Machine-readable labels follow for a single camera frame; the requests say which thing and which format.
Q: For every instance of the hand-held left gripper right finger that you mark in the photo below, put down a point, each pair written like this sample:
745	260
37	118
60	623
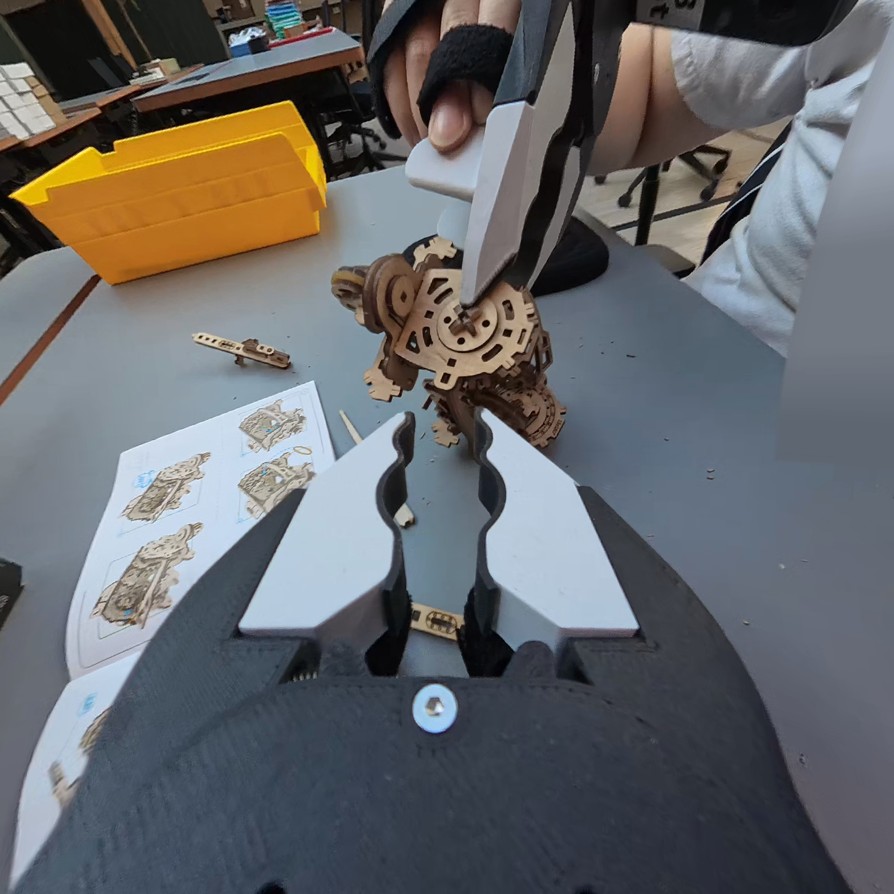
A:
559	559

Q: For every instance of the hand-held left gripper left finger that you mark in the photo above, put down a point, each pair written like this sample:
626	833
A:
328	559

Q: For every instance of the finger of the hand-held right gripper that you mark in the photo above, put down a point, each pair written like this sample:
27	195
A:
571	181
499	195

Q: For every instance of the wooden mechanical model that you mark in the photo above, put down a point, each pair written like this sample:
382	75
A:
454	328

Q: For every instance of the dark wooden gear assembly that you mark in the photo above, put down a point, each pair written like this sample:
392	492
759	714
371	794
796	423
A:
450	415

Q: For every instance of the person's right forearm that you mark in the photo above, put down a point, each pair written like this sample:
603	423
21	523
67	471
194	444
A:
642	105

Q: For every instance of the person's right hand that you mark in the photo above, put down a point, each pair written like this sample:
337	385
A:
408	63

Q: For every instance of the small wooden chip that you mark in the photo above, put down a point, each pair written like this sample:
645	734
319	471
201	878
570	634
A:
404	517

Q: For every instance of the slotted wooden strip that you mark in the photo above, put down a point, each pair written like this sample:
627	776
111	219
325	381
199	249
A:
436	620

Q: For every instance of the black office chair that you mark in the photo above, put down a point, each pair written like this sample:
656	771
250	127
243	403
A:
705	164
356	140

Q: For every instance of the instruction booklet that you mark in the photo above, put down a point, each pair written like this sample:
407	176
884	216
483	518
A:
174	489

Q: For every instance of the person's torso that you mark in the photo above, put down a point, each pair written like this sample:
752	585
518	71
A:
754	265

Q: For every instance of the small wooden lever part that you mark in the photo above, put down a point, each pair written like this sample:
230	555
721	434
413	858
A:
251	348

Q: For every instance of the background grey table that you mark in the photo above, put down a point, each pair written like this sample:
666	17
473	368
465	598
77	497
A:
279	66

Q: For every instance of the stack of coloured bins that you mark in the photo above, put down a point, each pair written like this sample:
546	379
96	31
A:
286	17

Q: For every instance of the black puzzle box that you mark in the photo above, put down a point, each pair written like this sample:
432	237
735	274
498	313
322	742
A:
8	593

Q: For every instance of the yellow storage bin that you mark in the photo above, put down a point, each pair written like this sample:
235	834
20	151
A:
174	202

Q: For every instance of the stack of white boxes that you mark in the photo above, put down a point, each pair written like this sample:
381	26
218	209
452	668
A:
24	105

